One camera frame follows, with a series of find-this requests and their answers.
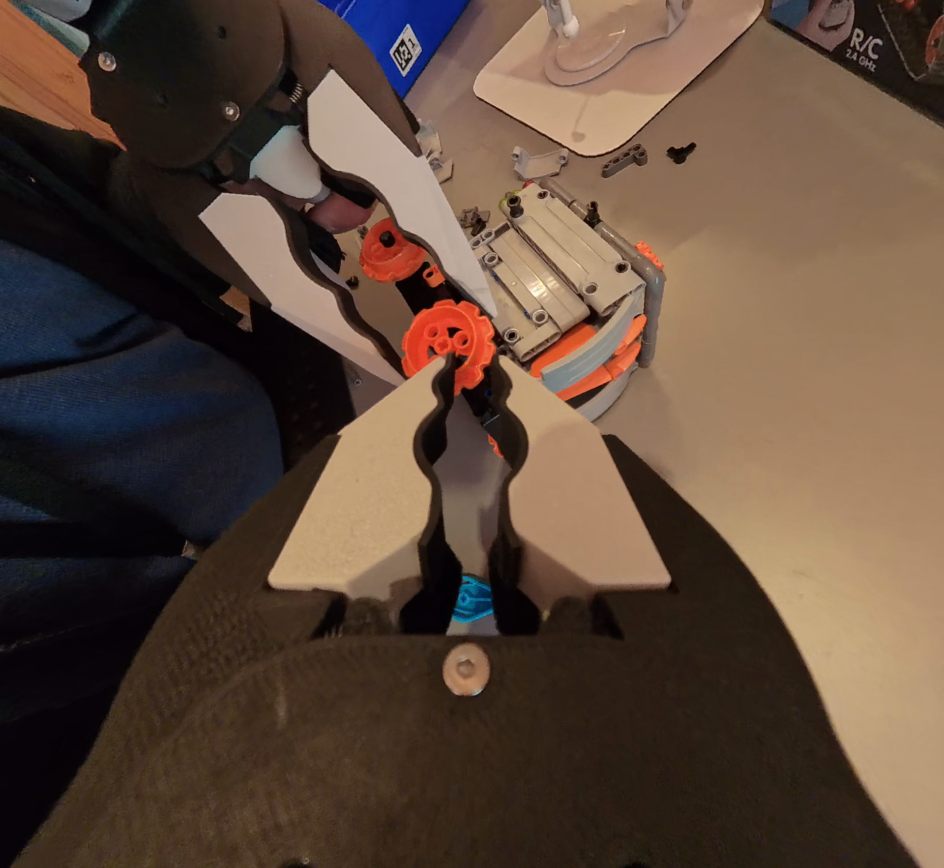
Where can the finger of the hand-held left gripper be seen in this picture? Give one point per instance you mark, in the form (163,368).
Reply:
(383,160)
(273,256)

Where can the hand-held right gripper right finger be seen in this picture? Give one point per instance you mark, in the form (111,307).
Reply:
(582,506)

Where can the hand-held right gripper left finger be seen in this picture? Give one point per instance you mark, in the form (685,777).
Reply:
(361,506)

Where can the building block robot chassis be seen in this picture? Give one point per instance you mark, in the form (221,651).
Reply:
(560,270)

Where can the person's left hand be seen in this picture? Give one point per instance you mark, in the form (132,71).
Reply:
(339,215)

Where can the pile of light grey panels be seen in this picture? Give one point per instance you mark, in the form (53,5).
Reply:
(436,152)

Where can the grey clip block piece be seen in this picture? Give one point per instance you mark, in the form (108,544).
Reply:
(474,220)

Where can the dark perforated mat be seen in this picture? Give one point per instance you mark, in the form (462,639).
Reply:
(310,396)

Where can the light blue plastic tool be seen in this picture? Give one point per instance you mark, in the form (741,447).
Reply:
(472,599)

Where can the light grey panel piece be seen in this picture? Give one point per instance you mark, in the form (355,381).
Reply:
(542,161)

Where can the person's leg in jeans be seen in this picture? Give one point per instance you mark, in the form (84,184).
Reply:
(110,403)

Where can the grey angled beam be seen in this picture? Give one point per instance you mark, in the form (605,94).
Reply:
(625,162)

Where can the small black angled connector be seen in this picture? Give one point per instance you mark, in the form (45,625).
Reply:
(680,152)

